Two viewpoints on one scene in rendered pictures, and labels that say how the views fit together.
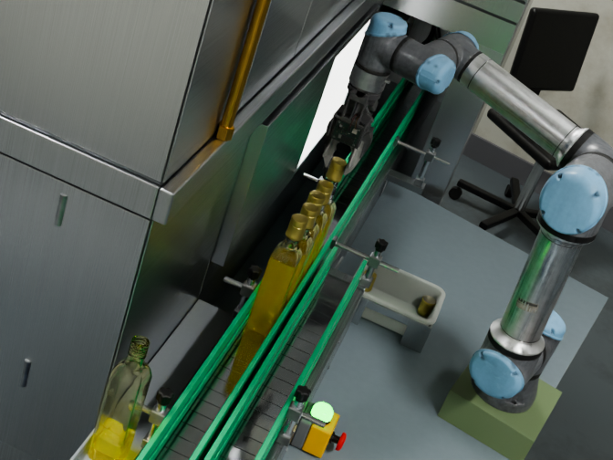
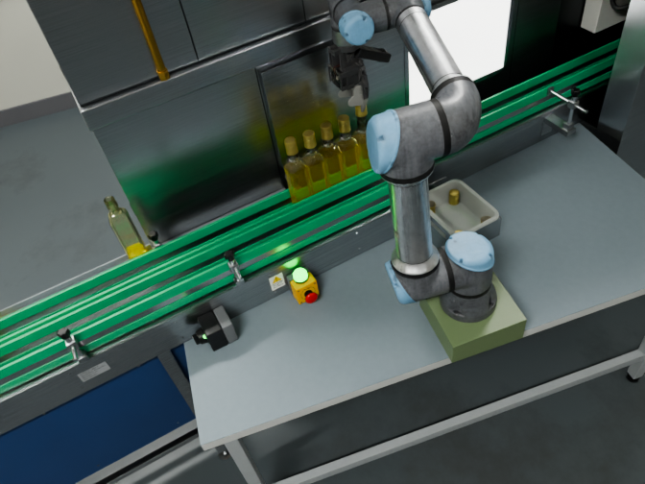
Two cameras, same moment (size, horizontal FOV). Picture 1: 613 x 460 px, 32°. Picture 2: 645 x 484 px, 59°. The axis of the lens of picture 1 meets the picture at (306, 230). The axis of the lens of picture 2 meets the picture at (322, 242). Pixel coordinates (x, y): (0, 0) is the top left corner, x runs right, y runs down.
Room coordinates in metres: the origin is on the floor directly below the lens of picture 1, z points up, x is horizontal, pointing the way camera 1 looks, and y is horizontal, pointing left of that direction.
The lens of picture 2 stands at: (1.24, -1.17, 2.11)
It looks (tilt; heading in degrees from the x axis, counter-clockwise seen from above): 46 degrees down; 62
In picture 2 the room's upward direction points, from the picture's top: 11 degrees counter-clockwise
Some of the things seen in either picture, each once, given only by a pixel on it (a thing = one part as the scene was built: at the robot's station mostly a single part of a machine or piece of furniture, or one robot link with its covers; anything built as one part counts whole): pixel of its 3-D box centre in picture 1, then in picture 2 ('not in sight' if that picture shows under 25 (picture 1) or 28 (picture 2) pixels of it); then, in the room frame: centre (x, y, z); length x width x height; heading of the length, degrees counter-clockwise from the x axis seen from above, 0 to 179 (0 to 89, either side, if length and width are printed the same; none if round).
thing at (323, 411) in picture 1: (322, 412); (299, 275); (1.68, -0.16, 0.84); 0.05 x 0.05 x 0.03
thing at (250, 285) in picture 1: (237, 289); not in sight; (1.84, 0.09, 0.94); 0.07 x 0.04 x 0.13; 83
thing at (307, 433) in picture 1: (316, 431); (302, 286); (1.68, -0.16, 0.79); 0.07 x 0.07 x 0.07; 83
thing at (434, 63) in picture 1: (427, 65); (360, 20); (2.01, -0.11, 1.48); 0.11 x 0.11 x 0.08; 66
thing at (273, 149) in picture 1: (305, 118); (396, 69); (2.29, 0.09, 1.15); 0.90 x 0.03 x 0.34; 173
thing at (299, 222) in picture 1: (296, 226); (291, 146); (1.83, 0.02, 1.14); 0.04 x 0.04 x 0.04
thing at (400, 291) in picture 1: (392, 301); (456, 215); (2.22, -0.26, 0.80); 0.22 x 0.17 x 0.09; 83
